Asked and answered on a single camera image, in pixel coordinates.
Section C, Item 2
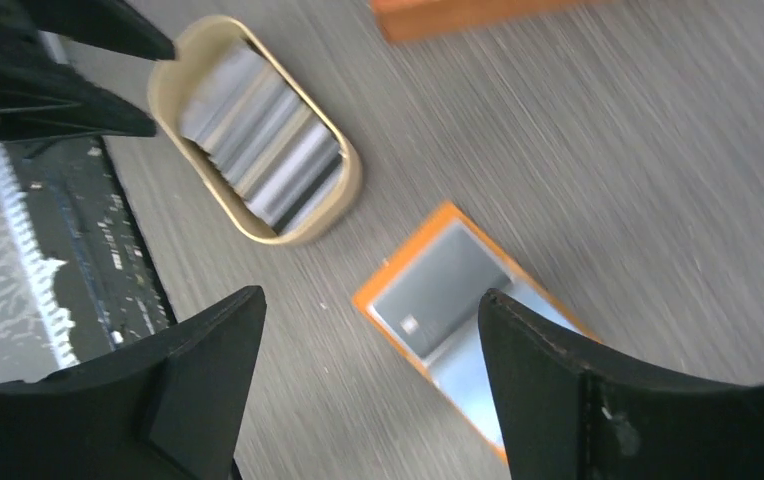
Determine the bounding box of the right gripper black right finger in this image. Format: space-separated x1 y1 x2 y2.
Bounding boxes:
478 289 764 479

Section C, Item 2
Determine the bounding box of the stack of credit cards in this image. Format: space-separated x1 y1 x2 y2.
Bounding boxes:
179 41 343 234

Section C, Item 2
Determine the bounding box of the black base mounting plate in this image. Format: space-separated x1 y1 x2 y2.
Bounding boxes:
6 137 177 361

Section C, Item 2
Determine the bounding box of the dark grey credit card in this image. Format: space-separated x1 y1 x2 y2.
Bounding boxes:
371 229 511 359

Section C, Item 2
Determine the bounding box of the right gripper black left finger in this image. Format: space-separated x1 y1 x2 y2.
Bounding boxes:
0 286 266 479

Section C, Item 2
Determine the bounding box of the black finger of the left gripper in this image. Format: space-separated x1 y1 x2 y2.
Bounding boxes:
0 0 176 60
0 60 156 143

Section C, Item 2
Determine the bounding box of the orange compartment organizer tray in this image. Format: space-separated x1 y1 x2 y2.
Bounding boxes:
369 0 592 43

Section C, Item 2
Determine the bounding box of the white slotted cable duct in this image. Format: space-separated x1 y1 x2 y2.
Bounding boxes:
0 144 79 369

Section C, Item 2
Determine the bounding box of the orange leather card holder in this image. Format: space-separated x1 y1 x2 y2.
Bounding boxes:
353 201 594 458

